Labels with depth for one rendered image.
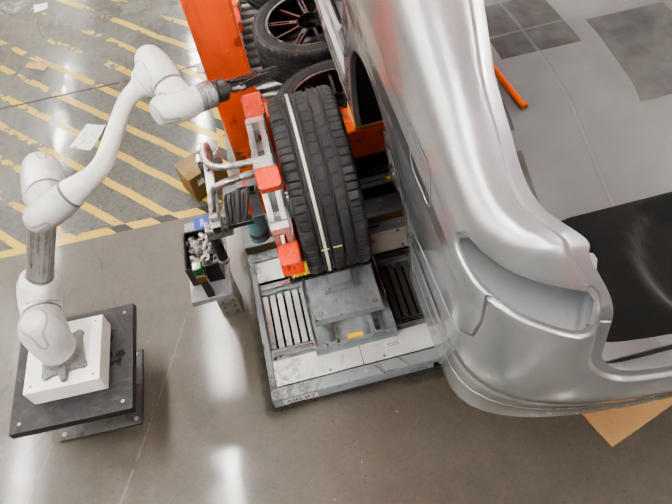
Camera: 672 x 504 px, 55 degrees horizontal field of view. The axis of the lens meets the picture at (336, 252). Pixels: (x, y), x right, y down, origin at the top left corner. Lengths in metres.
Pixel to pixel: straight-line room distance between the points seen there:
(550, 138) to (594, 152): 0.15
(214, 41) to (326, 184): 0.69
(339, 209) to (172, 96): 0.62
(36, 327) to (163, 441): 0.75
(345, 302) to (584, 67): 1.31
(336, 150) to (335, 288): 0.91
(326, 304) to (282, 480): 0.74
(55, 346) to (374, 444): 1.31
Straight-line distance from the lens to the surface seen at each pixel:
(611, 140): 2.37
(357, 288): 2.83
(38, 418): 2.90
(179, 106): 2.09
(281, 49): 3.62
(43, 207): 2.27
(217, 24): 2.39
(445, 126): 1.37
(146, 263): 3.49
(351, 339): 2.78
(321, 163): 2.07
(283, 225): 2.13
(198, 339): 3.13
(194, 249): 2.69
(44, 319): 2.65
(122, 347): 2.88
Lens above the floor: 2.60
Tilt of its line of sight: 53 degrees down
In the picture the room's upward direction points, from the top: 12 degrees counter-clockwise
